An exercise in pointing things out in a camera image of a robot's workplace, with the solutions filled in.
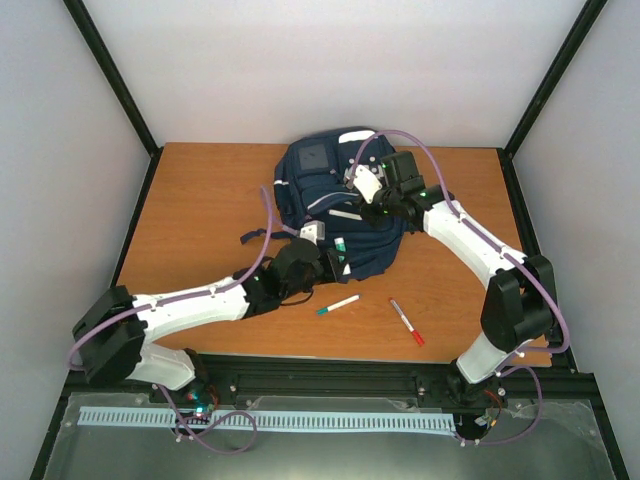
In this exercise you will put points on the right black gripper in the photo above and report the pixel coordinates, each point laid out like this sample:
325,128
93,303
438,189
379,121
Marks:
372,217

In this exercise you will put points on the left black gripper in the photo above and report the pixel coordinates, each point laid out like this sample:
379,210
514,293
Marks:
337,272

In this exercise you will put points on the green white glue stick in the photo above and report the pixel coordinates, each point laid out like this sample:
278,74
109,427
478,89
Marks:
340,246

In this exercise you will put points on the green cap marker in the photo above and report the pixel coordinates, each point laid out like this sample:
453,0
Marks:
338,305

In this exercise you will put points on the navy blue backpack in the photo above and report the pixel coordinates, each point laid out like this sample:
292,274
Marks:
311,178

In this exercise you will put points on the yellow highlighter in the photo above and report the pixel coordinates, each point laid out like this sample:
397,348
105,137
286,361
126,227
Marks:
344,214

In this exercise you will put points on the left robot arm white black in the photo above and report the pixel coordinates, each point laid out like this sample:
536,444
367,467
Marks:
116,339

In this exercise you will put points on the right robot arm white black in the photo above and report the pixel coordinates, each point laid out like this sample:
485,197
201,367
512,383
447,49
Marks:
519,304

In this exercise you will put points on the red marker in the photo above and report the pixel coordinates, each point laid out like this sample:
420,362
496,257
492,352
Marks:
415,334

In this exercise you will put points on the metal front plate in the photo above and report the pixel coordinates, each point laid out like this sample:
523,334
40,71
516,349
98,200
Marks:
558,439

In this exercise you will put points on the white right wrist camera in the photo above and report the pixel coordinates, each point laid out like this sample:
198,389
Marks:
365,182

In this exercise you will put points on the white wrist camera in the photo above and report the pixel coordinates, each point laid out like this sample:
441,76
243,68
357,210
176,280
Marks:
365,182
313,231

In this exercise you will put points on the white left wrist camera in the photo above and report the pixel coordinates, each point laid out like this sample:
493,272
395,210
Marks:
313,231

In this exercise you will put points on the black aluminium frame rail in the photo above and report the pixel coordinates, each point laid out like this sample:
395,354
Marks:
238,379

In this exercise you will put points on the right rear frame post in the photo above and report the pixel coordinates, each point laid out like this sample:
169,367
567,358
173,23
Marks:
570,46

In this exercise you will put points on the frame post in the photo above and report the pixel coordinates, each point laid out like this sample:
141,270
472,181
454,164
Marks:
570,46
94,41

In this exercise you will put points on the light blue cable duct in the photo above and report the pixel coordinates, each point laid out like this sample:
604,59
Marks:
271,421

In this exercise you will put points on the left rear frame post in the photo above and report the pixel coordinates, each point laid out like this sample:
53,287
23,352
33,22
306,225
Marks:
94,41

